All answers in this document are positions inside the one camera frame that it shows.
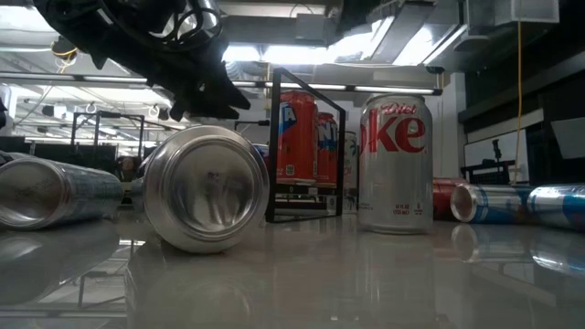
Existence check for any long ceiling light strip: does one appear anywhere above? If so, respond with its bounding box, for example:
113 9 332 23
0 71 443 96

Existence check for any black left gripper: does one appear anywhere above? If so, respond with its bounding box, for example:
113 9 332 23
98 0 251 122

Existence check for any red Coca-Cola can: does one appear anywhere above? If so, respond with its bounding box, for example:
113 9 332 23
431 176 467 221
135 125 271 256

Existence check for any blue and silver slim can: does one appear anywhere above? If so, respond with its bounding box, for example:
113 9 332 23
450 183 534 225
0 153 124 231
526 182 585 232

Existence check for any person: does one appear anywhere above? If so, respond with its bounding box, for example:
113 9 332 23
116 154 141 182

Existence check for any black ceiling-mounted device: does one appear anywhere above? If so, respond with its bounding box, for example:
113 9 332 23
49 35 82 74

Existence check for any white slim can black lid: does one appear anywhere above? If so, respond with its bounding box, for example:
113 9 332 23
345 131 361 212

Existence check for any silver Diet Coke can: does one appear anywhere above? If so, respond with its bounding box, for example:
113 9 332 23
357 93 434 236

